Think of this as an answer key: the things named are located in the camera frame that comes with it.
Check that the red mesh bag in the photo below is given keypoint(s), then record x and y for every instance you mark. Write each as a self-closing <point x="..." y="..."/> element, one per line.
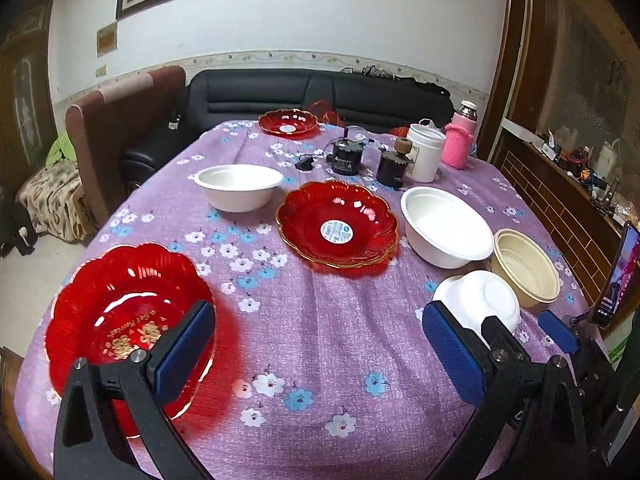
<point x="322" y="110"/>

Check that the brown armchair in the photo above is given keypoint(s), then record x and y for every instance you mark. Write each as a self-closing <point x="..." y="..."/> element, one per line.
<point x="115" y="125"/>

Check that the white kettle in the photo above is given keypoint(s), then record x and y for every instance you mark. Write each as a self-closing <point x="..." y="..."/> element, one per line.
<point x="610" y="160"/>

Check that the red plate with gold print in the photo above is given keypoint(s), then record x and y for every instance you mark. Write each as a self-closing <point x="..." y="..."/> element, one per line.
<point x="100" y="300"/>

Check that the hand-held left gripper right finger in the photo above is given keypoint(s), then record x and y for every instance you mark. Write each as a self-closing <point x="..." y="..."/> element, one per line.
<point x="452" y="350"/>

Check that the green cloth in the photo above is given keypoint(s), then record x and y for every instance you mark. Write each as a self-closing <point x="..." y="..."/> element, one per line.
<point x="59" y="150"/>

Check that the black jar with wooden lid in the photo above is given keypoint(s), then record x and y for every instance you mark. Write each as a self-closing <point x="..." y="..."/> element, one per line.
<point x="390" y="170"/>

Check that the thermos with pink knitted sleeve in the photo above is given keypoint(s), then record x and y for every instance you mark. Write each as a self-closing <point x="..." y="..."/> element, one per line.
<point x="460" y="145"/>

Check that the smartphone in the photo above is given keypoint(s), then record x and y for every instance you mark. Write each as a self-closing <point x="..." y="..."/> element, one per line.
<point x="622" y="270"/>

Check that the red plate with round sticker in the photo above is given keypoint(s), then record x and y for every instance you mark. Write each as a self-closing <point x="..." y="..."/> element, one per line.
<point x="280" y="120"/>
<point x="310" y="220"/>

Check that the wall plaque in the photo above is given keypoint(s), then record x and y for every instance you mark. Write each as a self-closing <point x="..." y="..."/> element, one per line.
<point x="106" y="39"/>

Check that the white flat box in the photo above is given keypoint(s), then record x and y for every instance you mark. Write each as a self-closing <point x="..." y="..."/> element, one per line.
<point x="522" y="132"/>

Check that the black power adapter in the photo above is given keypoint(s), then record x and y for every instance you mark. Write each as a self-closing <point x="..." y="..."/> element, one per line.
<point x="305" y="163"/>

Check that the patterned upholstered stool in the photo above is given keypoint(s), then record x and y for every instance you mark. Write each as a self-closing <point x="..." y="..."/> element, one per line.
<point x="50" y="200"/>

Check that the black cylindrical device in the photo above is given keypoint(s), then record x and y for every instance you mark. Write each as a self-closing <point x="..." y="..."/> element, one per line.
<point x="347" y="162"/>

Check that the large white bowl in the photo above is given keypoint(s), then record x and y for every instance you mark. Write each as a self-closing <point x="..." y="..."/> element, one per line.
<point x="235" y="195"/>
<point x="440" y="220"/>

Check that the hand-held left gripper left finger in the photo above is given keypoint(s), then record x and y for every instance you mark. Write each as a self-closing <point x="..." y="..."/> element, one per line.
<point x="184" y="355"/>

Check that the black bag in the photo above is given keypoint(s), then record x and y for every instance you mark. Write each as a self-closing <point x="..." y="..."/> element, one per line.
<point x="425" y="87"/>

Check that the black leather sofa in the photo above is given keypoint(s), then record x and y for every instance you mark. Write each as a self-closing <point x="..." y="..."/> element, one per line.
<point x="250" y="95"/>

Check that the beige ribbed plastic bowl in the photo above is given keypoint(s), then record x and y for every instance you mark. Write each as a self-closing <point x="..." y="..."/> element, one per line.
<point x="520" y="265"/>

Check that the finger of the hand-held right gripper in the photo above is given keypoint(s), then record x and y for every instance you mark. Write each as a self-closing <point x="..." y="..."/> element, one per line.
<point x="557" y="331"/>

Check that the dark wooden door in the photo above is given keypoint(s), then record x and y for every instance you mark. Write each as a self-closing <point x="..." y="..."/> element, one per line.
<point x="25" y="85"/>

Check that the dark floor bag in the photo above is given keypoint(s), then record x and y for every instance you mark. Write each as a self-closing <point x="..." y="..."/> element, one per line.
<point x="15" y="230"/>

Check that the white plastic jar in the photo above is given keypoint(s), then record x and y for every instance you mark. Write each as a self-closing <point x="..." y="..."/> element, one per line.
<point x="425" y="160"/>

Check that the purple floral tablecloth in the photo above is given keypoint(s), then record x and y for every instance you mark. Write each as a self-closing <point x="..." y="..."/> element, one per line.
<point x="325" y="335"/>

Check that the small white bowl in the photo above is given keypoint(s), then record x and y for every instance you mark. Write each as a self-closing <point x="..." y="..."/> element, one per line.
<point x="480" y="295"/>

